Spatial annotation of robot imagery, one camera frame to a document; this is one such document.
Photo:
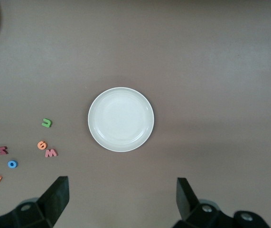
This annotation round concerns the blue foam letter O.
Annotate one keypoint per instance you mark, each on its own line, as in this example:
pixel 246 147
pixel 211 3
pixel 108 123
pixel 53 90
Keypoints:
pixel 9 164

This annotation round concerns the pink foam letter W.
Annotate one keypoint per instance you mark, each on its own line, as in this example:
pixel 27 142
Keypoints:
pixel 48 154

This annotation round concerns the orange foam digit 6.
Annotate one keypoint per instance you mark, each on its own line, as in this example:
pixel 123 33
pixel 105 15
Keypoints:
pixel 39 144

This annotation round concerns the beige round plate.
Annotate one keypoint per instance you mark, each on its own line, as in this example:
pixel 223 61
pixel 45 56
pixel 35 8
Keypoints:
pixel 121 119

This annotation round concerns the brown table cover sheet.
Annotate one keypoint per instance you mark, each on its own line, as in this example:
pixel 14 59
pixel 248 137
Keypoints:
pixel 197 59

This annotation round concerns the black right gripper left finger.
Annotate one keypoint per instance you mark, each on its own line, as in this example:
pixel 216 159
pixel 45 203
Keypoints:
pixel 54 202

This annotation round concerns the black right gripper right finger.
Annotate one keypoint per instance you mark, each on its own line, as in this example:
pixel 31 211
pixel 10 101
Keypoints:
pixel 187 204

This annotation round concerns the green foam letter U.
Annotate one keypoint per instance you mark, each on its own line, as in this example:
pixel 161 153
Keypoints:
pixel 46 126

